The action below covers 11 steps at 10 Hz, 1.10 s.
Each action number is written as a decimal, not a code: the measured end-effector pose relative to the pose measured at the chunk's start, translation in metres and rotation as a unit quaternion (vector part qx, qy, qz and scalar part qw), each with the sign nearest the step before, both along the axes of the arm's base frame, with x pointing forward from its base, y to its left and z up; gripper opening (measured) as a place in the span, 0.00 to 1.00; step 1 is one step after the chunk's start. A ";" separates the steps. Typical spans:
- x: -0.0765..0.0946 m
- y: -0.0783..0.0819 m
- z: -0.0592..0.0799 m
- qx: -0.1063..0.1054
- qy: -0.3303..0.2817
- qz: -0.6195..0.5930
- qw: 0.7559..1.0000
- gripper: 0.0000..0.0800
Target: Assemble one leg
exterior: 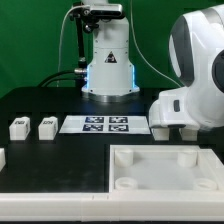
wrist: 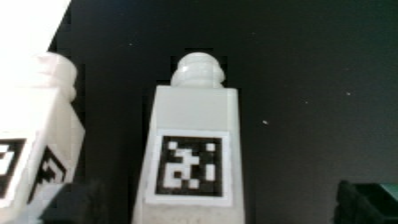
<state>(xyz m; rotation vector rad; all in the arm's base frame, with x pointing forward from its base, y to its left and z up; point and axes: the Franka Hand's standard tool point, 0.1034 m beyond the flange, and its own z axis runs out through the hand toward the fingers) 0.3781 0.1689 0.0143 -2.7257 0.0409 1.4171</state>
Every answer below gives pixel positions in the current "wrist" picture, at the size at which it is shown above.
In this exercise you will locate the white table leg with tag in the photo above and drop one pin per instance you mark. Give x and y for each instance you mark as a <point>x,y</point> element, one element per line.
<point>190,187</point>

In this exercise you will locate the white square tabletop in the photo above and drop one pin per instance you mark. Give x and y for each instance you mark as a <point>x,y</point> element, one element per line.
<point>29,23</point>

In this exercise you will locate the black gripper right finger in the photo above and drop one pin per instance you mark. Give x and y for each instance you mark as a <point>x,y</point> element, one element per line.
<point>366,203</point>

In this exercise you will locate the white table leg centre right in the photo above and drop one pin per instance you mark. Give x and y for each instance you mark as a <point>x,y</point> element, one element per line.
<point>41,135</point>

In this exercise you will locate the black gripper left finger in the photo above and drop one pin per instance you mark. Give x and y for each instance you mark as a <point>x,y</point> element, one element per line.
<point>78,205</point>

